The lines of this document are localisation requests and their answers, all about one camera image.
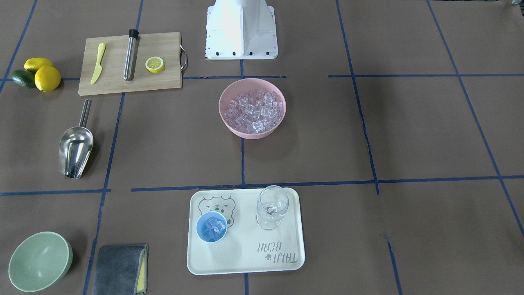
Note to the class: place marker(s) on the steel muddler rod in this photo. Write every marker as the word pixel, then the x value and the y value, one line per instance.
pixel 131 55

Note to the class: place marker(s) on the grey folded cloth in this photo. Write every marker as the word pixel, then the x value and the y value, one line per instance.
pixel 121 270

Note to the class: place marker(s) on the yellow plastic knife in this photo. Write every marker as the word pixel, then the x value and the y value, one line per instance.
pixel 98 67

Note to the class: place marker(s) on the cream bear tray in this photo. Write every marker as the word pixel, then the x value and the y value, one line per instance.
pixel 246 247

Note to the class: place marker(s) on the steel ice scoop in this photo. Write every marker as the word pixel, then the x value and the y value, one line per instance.
pixel 76 145

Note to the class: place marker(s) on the yellow lemon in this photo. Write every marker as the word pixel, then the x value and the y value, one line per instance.
pixel 47 78
pixel 36 63

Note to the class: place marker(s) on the pink bowl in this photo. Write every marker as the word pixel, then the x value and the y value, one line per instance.
pixel 247 85

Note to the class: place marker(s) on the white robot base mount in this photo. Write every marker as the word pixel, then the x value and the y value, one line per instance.
pixel 241 30

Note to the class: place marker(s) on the clear wine glass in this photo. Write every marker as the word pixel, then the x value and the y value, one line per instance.
pixel 272 206

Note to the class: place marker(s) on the green bowl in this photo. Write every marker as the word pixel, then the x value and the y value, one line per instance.
pixel 40 261

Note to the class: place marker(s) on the blue plastic cup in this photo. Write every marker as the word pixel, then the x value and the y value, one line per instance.
pixel 204 217

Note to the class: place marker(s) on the lemon half slice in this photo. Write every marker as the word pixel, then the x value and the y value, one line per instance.
pixel 155 64

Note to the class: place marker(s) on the green lime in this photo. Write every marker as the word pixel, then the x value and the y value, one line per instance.
pixel 24 78

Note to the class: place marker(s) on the wooden cutting board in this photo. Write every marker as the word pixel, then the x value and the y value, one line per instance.
pixel 166 45

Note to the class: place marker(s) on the pile of clear ice cubes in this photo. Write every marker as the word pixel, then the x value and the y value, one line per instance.
pixel 254 112

